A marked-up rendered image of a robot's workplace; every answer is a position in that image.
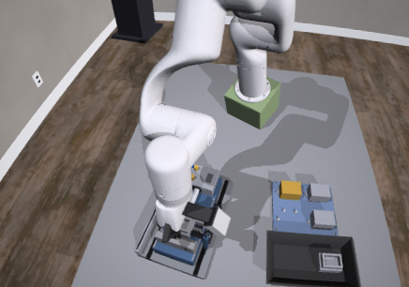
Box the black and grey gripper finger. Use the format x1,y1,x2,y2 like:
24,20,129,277
161,223,182,243

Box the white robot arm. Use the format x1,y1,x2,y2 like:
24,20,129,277
139,0,295,236

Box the yellow rectangular block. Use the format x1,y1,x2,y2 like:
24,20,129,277
279,180,302,201

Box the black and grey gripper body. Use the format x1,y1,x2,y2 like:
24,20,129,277
156,192,193,232

